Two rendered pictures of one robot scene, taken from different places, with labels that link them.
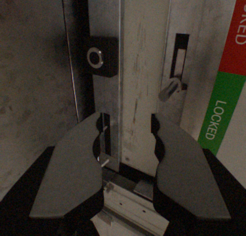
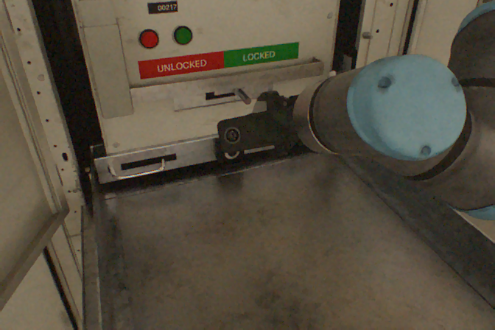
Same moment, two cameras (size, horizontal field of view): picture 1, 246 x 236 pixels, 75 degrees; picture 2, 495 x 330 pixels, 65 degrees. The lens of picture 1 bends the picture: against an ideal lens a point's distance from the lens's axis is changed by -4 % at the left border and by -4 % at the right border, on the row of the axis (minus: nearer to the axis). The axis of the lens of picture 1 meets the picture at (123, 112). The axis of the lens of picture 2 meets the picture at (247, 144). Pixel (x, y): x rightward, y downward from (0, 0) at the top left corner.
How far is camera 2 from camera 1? 0.54 m
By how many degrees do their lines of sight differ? 13
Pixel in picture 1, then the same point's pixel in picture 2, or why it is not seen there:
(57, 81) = (254, 177)
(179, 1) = (187, 104)
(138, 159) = not seen: hidden behind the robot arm
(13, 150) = (306, 197)
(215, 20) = (200, 86)
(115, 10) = (197, 143)
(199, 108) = (250, 76)
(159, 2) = (188, 115)
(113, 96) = not seen: hidden behind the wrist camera
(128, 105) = not seen: hidden behind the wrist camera
